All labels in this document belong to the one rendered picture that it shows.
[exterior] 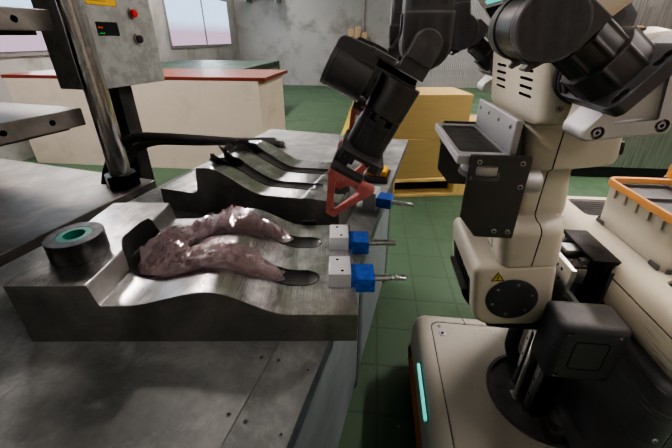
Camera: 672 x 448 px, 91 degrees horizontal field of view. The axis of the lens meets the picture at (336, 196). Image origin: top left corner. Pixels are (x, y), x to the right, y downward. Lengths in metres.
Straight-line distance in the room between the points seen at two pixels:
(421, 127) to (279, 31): 7.86
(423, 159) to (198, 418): 2.53
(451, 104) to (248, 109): 1.80
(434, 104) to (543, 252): 2.07
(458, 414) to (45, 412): 0.93
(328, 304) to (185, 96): 3.16
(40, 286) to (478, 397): 1.07
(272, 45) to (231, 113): 6.98
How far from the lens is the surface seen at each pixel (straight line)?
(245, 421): 0.50
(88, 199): 1.24
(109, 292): 0.63
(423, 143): 2.77
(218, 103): 3.42
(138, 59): 1.48
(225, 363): 0.56
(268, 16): 10.28
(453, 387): 1.20
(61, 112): 1.21
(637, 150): 4.15
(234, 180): 0.84
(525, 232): 0.73
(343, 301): 0.54
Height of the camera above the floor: 1.22
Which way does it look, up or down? 25 degrees down
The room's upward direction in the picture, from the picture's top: straight up
